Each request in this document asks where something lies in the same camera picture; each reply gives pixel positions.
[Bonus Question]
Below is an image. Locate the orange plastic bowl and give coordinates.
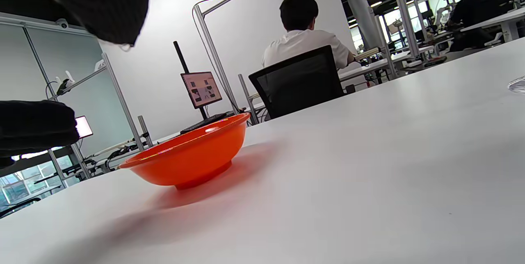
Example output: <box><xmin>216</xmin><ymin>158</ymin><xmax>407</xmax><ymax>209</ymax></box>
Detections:
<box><xmin>119</xmin><ymin>112</ymin><xmax>251</xmax><ymax>191</ymax></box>

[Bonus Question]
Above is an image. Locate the aluminium frame post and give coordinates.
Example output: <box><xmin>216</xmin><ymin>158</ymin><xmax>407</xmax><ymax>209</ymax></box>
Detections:
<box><xmin>192</xmin><ymin>0</ymin><xmax>284</xmax><ymax>125</ymax></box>
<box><xmin>388</xmin><ymin>0</ymin><xmax>421</xmax><ymax>60</ymax></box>

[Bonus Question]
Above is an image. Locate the long white desk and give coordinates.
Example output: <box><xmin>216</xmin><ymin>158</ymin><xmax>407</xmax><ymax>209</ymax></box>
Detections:
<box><xmin>338</xmin><ymin>45</ymin><xmax>436</xmax><ymax>82</ymax></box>

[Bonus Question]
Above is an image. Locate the small monitor on pole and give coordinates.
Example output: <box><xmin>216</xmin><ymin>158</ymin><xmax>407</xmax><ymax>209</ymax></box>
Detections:
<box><xmin>180</xmin><ymin>71</ymin><xmax>223</xmax><ymax>109</ymax></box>

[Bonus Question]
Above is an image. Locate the clear wine glass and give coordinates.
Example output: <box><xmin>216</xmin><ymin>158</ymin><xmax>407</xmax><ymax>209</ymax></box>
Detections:
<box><xmin>508</xmin><ymin>76</ymin><xmax>525</xmax><ymax>94</ymax></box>

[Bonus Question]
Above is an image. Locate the cream ribbed roll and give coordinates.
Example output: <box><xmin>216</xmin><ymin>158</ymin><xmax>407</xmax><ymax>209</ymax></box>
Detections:
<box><xmin>354</xmin><ymin>47</ymin><xmax>381</xmax><ymax>61</ymax></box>

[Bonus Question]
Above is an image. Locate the black mesh office chair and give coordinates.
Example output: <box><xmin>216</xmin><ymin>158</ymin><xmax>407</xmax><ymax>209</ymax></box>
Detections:
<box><xmin>248</xmin><ymin>45</ymin><xmax>346</xmax><ymax>120</ymax></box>

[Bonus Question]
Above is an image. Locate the white partition panel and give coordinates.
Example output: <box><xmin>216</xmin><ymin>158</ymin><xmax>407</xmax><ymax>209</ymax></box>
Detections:
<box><xmin>347</xmin><ymin>0</ymin><xmax>385</xmax><ymax>51</ymax></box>

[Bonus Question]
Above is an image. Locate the person's right hand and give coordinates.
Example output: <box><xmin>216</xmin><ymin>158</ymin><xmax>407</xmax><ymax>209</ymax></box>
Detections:
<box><xmin>0</xmin><ymin>0</ymin><xmax>149</xmax><ymax>169</ymax></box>

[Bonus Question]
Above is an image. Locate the black computer cart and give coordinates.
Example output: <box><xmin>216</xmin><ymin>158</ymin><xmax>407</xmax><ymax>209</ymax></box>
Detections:
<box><xmin>173</xmin><ymin>41</ymin><xmax>208</xmax><ymax>119</ymax></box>

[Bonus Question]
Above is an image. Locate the black keyboard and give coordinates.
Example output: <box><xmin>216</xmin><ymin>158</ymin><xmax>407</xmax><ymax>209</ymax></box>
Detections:
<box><xmin>180</xmin><ymin>112</ymin><xmax>237</xmax><ymax>135</ymax></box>

